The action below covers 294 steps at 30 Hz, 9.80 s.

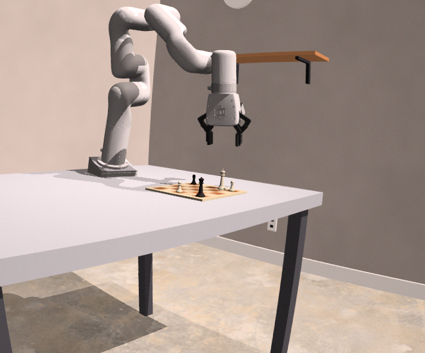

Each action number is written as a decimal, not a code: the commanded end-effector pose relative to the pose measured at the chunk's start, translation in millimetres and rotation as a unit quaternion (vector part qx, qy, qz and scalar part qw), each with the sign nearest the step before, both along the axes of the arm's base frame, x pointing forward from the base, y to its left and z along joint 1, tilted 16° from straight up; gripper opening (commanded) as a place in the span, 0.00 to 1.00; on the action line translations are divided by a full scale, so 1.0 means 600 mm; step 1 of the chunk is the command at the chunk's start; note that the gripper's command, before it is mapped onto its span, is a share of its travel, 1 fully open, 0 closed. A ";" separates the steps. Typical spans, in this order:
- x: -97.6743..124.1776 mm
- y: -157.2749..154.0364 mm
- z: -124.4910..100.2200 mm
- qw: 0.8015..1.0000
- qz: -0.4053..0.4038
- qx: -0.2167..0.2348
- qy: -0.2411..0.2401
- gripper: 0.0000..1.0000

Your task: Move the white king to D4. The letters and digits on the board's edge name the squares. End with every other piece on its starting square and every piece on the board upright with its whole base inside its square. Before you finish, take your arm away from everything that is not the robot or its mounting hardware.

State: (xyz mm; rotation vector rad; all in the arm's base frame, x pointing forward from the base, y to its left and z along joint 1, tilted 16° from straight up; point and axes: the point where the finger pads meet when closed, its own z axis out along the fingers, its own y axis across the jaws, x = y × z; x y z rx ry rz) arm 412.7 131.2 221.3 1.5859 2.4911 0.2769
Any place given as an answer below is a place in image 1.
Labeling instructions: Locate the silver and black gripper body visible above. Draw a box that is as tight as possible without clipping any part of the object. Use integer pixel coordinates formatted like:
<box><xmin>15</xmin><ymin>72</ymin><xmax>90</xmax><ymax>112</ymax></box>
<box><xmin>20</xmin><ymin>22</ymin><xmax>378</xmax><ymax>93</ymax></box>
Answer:
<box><xmin>206</xmin><ymin>92</ymin><xmax>241</xmax><ymax>126</ymax></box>

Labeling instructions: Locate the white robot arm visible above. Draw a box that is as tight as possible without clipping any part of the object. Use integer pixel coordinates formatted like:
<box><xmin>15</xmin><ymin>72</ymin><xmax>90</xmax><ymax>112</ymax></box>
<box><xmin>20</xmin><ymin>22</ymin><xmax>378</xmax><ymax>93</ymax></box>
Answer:
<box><xmin>97</xmin><ymin>4</ymin><xmax>236</xmax><ymax>169</ymax></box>

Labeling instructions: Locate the chessboard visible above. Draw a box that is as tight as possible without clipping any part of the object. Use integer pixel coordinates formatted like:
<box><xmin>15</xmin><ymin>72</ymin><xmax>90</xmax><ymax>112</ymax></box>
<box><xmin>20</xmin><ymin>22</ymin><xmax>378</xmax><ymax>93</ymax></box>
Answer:
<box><xmin>145</xmin><ymin>182</ymin><xmax>247</xmax><ymax>202</ymax></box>

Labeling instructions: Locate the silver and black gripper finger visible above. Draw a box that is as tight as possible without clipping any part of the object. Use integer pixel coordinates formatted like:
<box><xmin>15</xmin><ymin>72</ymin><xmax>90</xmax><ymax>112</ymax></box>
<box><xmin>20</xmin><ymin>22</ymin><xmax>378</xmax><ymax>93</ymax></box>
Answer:
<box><xmin>234</xmin><ymin>112</ymin><xmax>252</xmax><ymax>147</ymax></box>
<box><xmin>198</xmin><ymin>113</ymin><xmax>214</xmax><ymax>145</ymax></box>

